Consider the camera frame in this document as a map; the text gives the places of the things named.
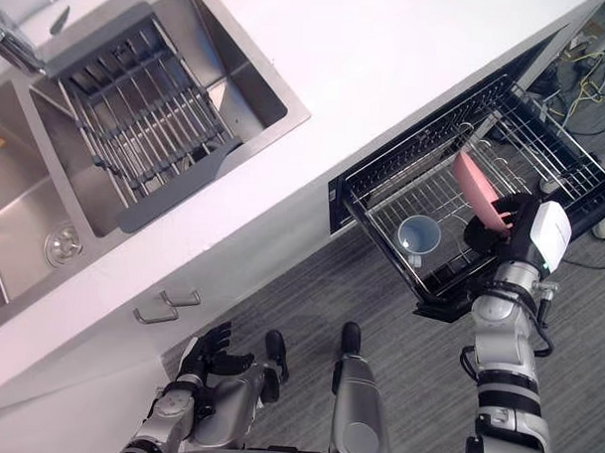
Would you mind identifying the black built-in dishwasher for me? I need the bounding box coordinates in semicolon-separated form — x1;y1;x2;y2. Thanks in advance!
322;16;605;331

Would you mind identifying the wire dishwasher rack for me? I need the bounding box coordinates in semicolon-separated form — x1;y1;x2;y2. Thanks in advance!
339;67;605;304

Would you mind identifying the round sink drain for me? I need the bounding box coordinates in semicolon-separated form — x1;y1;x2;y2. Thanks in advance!
43;224;84;268

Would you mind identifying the chrome faucet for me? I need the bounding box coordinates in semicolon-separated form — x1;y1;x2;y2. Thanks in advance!
0;6;49;76

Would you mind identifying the silver robot leg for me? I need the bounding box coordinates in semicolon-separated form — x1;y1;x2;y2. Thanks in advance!
191;326;292;452
328;320;395;453

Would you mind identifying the pink plate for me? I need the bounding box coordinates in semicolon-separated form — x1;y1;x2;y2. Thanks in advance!
449;150;518;232

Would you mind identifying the white mug with handle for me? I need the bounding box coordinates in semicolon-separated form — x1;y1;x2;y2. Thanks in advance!
395;213;443;270

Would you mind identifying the black knife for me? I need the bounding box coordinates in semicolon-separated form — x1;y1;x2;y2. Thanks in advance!
49;4;73;36

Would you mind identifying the silver robot right leg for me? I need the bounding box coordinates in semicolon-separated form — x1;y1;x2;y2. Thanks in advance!
328;320;395;453

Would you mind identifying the white cabinet run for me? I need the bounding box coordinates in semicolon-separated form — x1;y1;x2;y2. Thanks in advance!
0;215;333;453

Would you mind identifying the silver cabinet handle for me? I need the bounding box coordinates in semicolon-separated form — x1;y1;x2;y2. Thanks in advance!
159;287;203;309
131;303;181;327

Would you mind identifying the grey sink drying rack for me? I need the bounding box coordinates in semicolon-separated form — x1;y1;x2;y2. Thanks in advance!
35;0;249;239

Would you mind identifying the power strip with cable tangle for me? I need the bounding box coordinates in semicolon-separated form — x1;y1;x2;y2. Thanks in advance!
551;24;605;142

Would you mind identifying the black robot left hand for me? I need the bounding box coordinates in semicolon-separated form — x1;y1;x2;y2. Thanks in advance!
176;319;257;387

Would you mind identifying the stainless steel double sink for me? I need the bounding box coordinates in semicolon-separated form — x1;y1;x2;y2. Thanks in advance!
0;0;317;318

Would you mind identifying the silver robot left leg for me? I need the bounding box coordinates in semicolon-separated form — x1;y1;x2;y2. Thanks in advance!
191;326;292;452

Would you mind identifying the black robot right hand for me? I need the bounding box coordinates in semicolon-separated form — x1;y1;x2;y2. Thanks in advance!
461;190;575;275

